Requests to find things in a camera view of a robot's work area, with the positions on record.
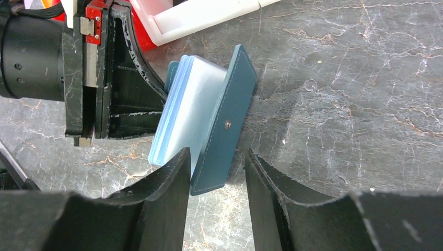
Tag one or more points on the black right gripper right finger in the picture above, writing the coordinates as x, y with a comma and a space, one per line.
287, 215

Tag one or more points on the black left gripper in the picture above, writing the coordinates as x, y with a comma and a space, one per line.
84, 54

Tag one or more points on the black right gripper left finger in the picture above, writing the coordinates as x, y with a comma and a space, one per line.
148, 215

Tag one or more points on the red plastic bin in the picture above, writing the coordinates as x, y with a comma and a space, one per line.
142, 36

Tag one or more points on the white plastic bin middle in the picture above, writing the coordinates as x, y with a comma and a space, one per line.
167, 21

